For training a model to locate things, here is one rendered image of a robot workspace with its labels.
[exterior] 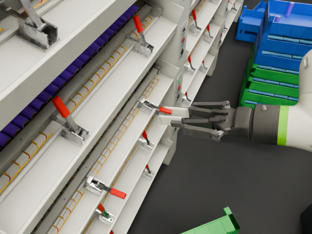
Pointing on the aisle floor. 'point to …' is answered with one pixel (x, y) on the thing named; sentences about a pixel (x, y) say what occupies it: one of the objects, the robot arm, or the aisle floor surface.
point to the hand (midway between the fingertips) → (173, 116)
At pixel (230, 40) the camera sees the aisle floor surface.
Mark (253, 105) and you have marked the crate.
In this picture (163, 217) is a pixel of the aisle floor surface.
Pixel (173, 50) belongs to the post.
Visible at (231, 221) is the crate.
